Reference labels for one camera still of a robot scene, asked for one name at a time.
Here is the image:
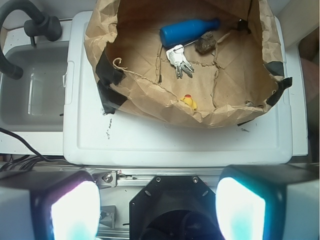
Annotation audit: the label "silver keys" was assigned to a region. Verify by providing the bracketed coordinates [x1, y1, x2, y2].
[166, 44, 195, 79]

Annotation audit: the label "blue plastic bottle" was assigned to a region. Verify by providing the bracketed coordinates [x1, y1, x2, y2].
[159, 18, 221, 48]

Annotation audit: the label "black toy faucet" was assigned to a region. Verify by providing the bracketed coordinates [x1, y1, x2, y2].
[0, 0, 63, 80]

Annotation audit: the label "brown rock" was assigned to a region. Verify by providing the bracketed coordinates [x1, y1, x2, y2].
[195, 31, 217, 55]

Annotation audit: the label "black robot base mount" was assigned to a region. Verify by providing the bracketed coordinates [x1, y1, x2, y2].
[129, 175, 224, 240]

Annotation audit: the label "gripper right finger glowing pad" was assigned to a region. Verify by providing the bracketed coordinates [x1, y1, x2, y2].
[215, 164, 320, 240]

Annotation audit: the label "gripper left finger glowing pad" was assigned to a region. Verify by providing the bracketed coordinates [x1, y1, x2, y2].
[0, 170, 101, 240]

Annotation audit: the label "black cable bundle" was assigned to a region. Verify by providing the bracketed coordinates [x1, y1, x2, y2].
[0, 127, 66, 172]

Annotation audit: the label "yellow rubber duck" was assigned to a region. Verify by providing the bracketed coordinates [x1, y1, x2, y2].
[180, 94, 198, 110]

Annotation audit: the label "grey toy sink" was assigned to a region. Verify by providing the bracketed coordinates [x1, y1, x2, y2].
[0, 41, 69, 132]

